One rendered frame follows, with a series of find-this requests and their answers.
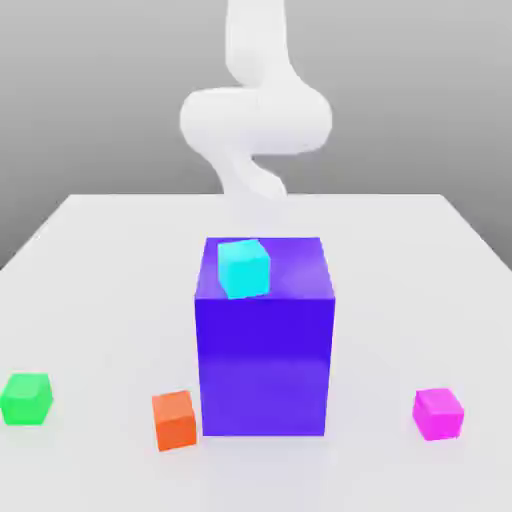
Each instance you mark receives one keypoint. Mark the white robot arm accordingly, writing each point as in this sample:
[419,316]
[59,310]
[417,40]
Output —
[256,116]

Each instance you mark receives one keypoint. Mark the large blue box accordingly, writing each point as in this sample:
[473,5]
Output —
[264,360]

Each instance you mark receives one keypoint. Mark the small orange cube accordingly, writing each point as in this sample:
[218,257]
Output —
[175,422]

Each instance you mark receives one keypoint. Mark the small green cube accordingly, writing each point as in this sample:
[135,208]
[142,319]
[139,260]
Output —
[24,400]

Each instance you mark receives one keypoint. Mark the small magenta cube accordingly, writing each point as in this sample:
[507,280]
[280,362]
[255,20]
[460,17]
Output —
[438,416]

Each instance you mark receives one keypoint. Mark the small cyan cube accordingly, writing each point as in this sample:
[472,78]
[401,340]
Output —
[244,272]

